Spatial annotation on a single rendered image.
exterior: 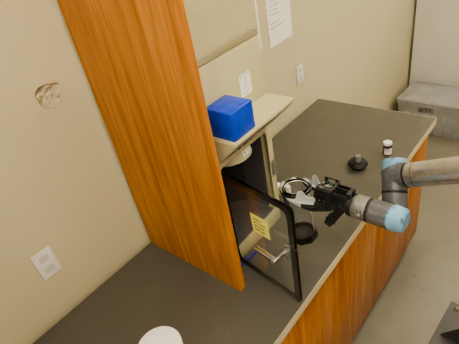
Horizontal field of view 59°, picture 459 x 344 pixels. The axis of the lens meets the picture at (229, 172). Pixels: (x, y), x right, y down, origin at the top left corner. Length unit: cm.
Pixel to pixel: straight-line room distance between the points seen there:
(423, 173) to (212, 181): 60
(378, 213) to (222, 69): 61
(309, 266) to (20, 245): 98
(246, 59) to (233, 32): 10
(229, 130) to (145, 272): 75
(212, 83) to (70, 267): 86
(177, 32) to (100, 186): 76
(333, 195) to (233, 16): 60
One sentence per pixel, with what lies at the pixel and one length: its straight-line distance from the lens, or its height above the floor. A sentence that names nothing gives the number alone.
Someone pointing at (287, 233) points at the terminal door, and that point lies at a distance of 115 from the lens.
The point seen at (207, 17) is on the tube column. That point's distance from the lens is 116.
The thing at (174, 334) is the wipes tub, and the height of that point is 109.
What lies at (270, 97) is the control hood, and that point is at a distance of 137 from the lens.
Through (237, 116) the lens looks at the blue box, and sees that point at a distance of 113.
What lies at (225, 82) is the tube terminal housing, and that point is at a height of 163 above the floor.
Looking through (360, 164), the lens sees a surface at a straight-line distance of 195.
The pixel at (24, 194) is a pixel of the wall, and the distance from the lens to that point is 142.
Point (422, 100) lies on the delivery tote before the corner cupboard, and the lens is 396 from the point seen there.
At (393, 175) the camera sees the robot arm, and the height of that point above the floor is 131.
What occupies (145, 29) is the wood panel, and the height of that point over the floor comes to 185.
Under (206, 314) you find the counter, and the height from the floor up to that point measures 94.
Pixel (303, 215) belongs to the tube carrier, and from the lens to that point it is 138.
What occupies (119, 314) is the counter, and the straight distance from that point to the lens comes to 157.
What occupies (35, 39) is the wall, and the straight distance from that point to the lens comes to 136.
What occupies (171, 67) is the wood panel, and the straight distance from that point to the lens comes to 104.
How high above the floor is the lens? 209
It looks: 34 degrees down
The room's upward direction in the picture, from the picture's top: 12 degrees counter-clockwise
